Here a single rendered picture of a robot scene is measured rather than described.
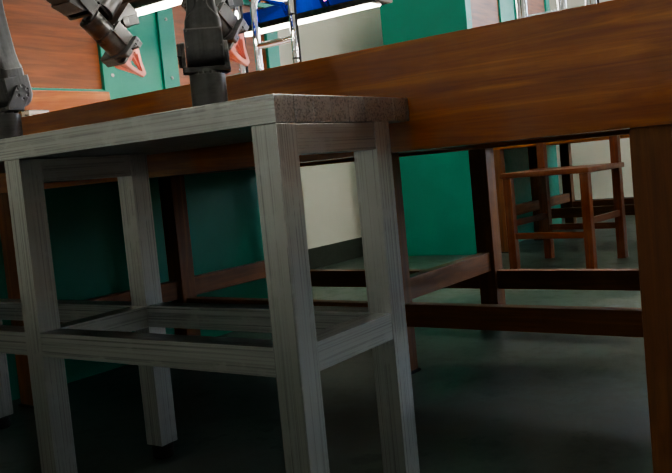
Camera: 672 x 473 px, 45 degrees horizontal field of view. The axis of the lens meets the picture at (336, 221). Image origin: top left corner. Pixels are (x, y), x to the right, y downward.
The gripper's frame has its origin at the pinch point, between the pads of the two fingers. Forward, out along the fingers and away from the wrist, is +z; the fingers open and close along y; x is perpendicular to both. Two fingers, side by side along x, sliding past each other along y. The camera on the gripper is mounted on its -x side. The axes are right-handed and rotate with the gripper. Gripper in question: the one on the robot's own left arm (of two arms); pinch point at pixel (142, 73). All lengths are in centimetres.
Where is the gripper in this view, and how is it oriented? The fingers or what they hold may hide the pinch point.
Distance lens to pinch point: 218.8
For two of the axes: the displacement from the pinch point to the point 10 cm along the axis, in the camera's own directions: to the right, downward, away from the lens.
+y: -8.0, 0.4, 6.0
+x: -3.1, 8.2, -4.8
